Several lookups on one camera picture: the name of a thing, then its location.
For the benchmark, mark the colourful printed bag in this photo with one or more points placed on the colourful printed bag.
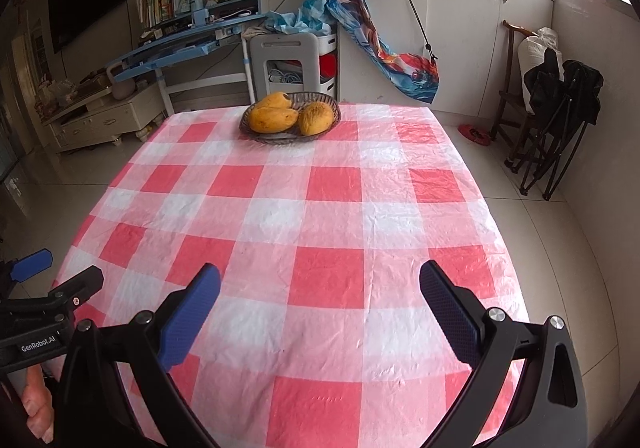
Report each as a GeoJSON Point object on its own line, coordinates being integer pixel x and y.
{"type": "Point", "coordinates": [400, 68]}

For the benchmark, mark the yellow mango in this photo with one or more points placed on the yellow mango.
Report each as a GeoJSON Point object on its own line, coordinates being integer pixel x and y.
{"type": "Point", "coordinates": [272, 120]}
{"type": "Point", "coordinates": [315, 118]}
{"type": "Point", "coordinates": [272, 100]}

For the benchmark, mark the row of books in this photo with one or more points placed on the row of books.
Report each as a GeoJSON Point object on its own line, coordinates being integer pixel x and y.
{"type": "Point", "coordinates": [150, 3]}

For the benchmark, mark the white cabinet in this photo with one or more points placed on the white cabinet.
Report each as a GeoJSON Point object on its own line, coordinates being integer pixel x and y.
{"type": "Point", "coordinates": [460, 18]}

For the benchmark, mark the dark woven fruit basket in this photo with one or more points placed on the dark woven fruit basket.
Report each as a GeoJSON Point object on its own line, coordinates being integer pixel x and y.
{"type": "Point", "coordinates": [280, 137]}

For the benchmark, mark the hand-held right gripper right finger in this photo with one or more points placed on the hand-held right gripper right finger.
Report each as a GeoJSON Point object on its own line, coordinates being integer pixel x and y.
{"type": "Point", "coordinates": [447, 313]}

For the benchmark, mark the dark wooden chair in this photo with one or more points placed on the dark wooden chair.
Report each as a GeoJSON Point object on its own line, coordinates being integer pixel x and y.
{"type": "Point", "coordinates": [509, 63]}

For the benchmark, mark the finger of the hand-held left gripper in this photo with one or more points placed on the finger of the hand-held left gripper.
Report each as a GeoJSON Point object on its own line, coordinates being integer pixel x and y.
{"type": "Point", "coordinates": [80, 288]}
{"type": "Point", "coordinates": [32, 265]}

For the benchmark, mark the cream TV cabinet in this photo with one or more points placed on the cream TV cabinet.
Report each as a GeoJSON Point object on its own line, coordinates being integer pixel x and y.
{"type": "Point", "coordinates": [100, 120]}

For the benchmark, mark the blue white plastic bag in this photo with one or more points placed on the blue white plastic bag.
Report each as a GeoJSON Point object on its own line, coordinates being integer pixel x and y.
{"type": "Point", "coordinates": [305, 13]}

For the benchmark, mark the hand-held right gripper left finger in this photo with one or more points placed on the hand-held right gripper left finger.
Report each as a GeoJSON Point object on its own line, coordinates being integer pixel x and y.
{"type": "Point", "coordinates": [192, 318]}

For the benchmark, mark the blue study desk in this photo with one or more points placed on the blue study desk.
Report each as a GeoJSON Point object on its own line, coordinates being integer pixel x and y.
{"type": "Point", "coordinates": [175, 48]}

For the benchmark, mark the pink kettlebell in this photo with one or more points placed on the pink kettlebell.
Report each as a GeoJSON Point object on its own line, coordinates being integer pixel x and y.
{"type": "Point", "coordinates": [122, 89]}

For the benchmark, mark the person's left hand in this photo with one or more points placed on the person's left hand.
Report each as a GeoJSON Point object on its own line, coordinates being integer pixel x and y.
{"type": "Point", "coordinates": [39, 398]}

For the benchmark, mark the white stuffed bag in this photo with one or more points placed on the white stuffed bag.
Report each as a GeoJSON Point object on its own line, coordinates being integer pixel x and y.
{"type": "Point", "coordinates": [532, 58]}

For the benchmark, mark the white plastic stool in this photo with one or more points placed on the white plastic stool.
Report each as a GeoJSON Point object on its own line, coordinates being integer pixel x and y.
{"type": "Point", "coordinates": [285, 45]}

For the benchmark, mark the black folding chair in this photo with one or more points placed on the black folding chair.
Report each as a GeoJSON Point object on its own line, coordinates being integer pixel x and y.
{"type": "Point", "coordinates": [580, 83]}

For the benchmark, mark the pink white checked tablecloth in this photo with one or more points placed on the pink white checked tablecloth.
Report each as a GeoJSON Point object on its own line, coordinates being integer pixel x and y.
{"type": "Point", "coordinates": [325, 228]}

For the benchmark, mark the red plastic container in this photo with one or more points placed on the red plastic container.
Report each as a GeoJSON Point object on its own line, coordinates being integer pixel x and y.
{"type": "Point", "coordinates": [327, 68]}

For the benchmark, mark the red slipper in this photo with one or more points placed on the red slipper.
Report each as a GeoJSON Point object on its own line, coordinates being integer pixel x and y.
{"type": "Point", "coordinates": [475, 133]}

